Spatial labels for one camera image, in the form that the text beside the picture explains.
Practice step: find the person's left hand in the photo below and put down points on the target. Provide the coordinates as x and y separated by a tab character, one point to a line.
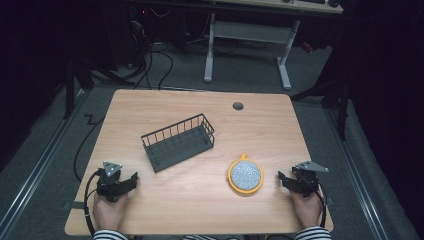
108	213

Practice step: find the black metal stand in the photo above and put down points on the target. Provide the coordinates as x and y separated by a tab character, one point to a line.
341	110
70	90

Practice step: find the grey floor rail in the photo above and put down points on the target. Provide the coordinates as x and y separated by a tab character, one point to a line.
360	186
33	176

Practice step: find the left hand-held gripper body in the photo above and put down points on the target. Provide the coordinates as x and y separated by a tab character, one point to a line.
108	181

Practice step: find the person's right hand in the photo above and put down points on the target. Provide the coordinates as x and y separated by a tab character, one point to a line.
306	210

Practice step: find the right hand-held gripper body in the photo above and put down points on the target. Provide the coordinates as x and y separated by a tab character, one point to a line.
308	178

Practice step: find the yellow-rimmed round speckled pad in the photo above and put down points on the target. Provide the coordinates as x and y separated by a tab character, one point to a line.
245	175

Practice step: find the white-framed desk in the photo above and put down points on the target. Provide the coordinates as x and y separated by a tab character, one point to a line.
250	31

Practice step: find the person's right striped sleeve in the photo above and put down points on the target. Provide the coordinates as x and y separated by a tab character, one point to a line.
313	234

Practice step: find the person's left striped sleeve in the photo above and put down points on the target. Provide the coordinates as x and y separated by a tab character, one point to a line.
108	235

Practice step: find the person's striped sleeve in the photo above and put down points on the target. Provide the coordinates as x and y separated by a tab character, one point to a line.
108	235
313	234

